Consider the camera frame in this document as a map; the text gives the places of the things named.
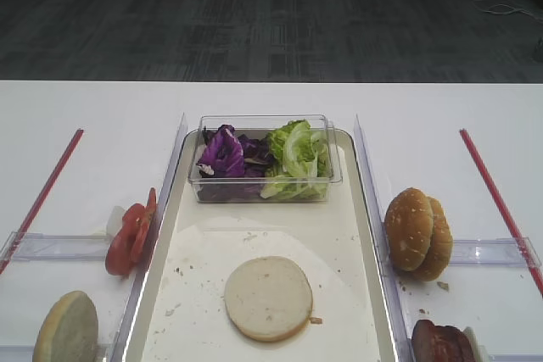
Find clear rail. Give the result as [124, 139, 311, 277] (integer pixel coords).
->
[449, 237, 542, 268]
[1, 231, 110, 261]

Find rear sesame bun top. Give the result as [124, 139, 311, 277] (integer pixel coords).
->
[413, 197, 453, 281]

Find front tomato slice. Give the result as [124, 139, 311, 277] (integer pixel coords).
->
[105, 232, 135, 276]

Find white cable on floor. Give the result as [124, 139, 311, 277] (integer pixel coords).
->
[473, 0, 543, 24]

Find left long clear divider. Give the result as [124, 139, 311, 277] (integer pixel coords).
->
[109, 114, 188, 362]

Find sesame bun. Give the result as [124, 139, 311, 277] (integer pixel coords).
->
[384, 187, 434, 271]
[413, 197, 453, 281]

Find white holder behind patties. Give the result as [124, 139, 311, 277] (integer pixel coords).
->
[463, 326, 491, 362]

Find white rectangular serving tray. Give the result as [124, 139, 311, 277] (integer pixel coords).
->
[141, 131, 395, 361]

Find front meat patty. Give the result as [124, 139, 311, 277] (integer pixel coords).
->
[411, 320, 456, 362]

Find long clear divider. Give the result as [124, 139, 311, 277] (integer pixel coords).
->
[354, 115, 414, 361]
[109, 114, 188, 362]

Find front sesame bun top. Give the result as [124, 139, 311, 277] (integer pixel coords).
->
[384, 187, 434, 271]

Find rear tomato slice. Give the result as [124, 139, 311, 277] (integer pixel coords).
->
[145, 187, 157, 226]

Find clear plastic salad container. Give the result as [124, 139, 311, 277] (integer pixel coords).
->
[188, 114, 343, 203]

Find meat patty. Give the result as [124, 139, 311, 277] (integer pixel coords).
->
[411, 320, 456, 362]
[440, 326, 475, 362]

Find right red tape strip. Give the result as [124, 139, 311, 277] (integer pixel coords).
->
[459, 129, 542, 293]

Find upright bun slice left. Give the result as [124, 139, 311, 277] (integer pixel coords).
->
[32, 291, 98, 362]

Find green lettuce pile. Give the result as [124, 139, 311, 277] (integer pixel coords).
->
[260, 120, 331, 201]

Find bottom bun slice on tray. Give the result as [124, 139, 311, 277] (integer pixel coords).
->
[223, 256, 313, 343]

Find right upper clear rail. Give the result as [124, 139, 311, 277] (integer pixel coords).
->
[449, 237, 542, 268]

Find right long clear divider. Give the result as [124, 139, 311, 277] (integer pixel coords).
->
[354, 115, 414, 361]

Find rear meat patty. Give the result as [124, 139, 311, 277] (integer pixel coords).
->
[440, 326, 475, 362]

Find purple cabbage leaves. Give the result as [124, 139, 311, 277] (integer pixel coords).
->
[196, 124, 275, 203]

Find middle tomato slice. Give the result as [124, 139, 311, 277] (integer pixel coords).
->
[120, 203, 150, 264]

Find left upper clear rail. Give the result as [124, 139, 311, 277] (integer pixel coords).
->
[1, 231, 110, 261]

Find tomato slice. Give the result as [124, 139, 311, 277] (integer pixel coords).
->
[105, 232, 135, 276]
[120, 203, 150, 264]
[145, 187, 157, 226]

